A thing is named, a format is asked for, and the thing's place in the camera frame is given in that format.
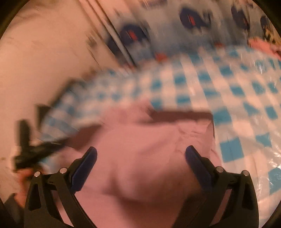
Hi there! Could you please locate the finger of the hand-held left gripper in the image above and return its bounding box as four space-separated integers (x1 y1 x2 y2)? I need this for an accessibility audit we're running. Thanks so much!
31 137 74 161

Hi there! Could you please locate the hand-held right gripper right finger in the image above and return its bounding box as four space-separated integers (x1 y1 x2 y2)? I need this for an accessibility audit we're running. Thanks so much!
173 145 260 228

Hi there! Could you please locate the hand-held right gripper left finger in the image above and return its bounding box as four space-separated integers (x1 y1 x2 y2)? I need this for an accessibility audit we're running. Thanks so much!
24 146 98 228

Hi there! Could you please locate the pink garment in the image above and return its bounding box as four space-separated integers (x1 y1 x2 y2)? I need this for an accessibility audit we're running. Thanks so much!
53 100 222 228

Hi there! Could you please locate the person's left forearm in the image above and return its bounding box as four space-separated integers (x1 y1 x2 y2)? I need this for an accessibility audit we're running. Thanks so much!
3 170 33 221

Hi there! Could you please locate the blue white checkered sheet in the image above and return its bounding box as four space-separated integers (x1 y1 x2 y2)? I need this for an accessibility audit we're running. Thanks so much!
38 45 281 211

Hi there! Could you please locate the small pink cloth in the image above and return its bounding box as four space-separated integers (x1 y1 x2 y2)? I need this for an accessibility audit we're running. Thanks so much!
248 37 281 60

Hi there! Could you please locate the whale printed cloth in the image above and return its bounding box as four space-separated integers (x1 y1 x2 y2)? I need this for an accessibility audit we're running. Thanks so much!
103 0 281 66

